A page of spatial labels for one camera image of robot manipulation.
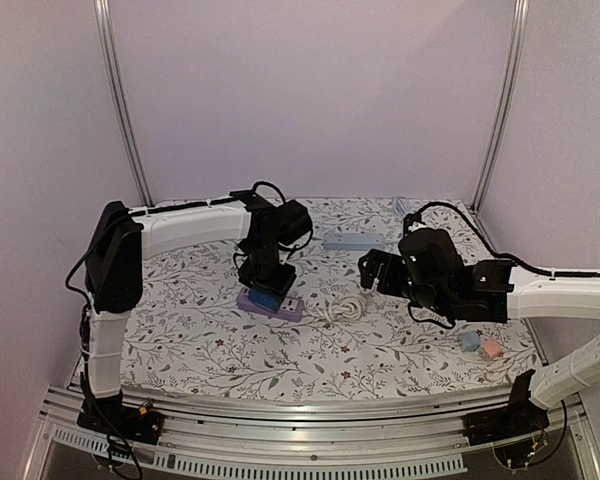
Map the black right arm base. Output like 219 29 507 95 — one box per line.
462 401 549 446

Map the floral patterned table mat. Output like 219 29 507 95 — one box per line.
74 196 542 404

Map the aluminium front rail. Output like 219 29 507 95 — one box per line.
26 386 600 479

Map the pink charger plug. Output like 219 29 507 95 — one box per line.
480 339 504 361

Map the light blue power strip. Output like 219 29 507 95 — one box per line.
322 231 386 251

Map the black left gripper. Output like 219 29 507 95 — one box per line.
238 241 296 302

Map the white power cable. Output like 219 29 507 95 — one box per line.
304 292 374 323

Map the left aluminium frame post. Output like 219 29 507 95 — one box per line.
93 0 155 206

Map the aluminium frame post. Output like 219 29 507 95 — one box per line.
471 0 530 216
93 0 155 206

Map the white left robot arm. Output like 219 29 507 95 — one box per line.
76 187 314 443

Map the purple power strip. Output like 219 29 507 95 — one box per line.
236 288 304 323

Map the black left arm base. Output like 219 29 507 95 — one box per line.
77 398 165 445

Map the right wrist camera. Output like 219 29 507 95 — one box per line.
402 212 426 237

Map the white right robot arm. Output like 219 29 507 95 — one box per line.
358 207 600 445

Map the right aluminium frame post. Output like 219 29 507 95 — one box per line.
471 0 530 216

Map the light blue charger plug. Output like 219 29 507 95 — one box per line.
458 331 481 352

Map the dark blue cube socket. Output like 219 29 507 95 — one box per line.
248 289 283 313

